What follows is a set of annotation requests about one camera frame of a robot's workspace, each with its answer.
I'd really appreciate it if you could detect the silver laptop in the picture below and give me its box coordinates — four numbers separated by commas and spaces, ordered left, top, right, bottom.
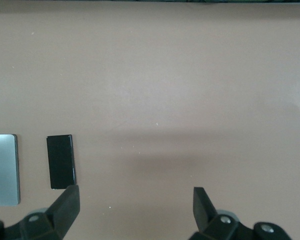
0, 133, 22, 207

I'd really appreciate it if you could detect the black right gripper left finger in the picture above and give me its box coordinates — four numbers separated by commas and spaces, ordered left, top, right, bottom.
0, 184, 81, 240

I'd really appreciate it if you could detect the black phone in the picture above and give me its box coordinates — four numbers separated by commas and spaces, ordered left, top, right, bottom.
46, 134, 77, 190

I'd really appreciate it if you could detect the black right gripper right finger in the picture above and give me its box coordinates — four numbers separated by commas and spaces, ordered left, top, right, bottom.
190, 186, 294, 240

